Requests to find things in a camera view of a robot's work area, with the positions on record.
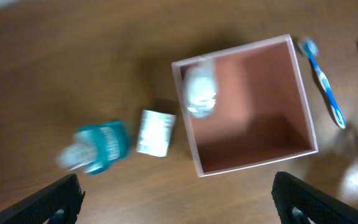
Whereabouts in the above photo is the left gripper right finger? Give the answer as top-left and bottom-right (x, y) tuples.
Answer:
(272, 172), (358, 224)

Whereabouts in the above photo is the green white small carton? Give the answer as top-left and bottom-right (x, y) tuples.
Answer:
(136, 110), (176, 157)

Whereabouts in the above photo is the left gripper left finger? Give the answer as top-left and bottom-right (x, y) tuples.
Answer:
(0, 174), (85, 224)

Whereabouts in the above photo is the clear spray bottle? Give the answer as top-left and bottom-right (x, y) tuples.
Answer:
(184, 57), (219, 119)

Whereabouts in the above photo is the white cardboard box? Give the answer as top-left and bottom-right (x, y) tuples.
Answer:
(172, 34), (318, 177)

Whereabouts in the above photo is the blue white toothbrush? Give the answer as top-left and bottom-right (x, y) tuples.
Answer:
(298, 38), (346, 129)

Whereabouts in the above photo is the teal mouthwash bottle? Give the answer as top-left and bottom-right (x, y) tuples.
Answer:
(57, 121), (131, 175)

